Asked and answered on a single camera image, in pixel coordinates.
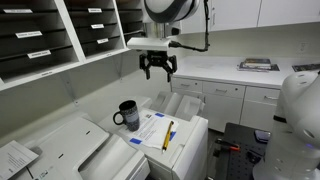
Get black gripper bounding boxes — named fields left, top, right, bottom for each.
left=138, top=49, right=178, bottom=83

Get orange pen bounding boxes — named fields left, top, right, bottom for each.
left=161, top=120, right=175, bottom=154

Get black ceramic mug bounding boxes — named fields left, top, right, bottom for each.
left=112, top=100, right=141, bottom=132

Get narrow white drawer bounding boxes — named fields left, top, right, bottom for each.
left=170, top=77, right=204, bottom=94

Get white printed paper sheet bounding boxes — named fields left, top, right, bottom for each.
left=118, top=109, right=180, bottom=150

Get white base cabinet with counter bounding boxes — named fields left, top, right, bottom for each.
left=168, top=55, right=320, bottom=134

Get wide white drawer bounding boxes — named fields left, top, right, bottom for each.
left=202, top=80, right=247, bottom=99

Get thick book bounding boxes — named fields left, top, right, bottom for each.
left=243, top=57, right=272, bottom=67

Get stacked books on counter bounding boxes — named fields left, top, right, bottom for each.
left=236, top=61, right=281, bottom=73

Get orange and black clamp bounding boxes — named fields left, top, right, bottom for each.
left=214, top=137, right=241, bottom=153

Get white mail sorter shelf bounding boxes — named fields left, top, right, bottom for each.
left=0, top=0, right=148, bottom=93

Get large white copier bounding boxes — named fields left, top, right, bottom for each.
left=0, top=111, right=152, bottom=180

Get dark blue device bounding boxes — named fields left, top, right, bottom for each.
left=254, top=129, right=272, bottom=144

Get dark flat tray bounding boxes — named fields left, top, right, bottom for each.
left=292, top=63, right=320, bottom=73

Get loose printed paper sheet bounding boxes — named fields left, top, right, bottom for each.
left=0, top=140, right=40, bottom=180

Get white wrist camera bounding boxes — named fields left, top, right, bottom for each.
left=126, top=36, right=172, bottom=52

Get black camera cable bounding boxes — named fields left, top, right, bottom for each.
left=168, top=0, right=212, bottom=53

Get white drawer with handle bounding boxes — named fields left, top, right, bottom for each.
left=244, top=85, right=280, bottom=106

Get white wall cabinet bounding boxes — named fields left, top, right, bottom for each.
left=181, top=0, right=320, bottom=34

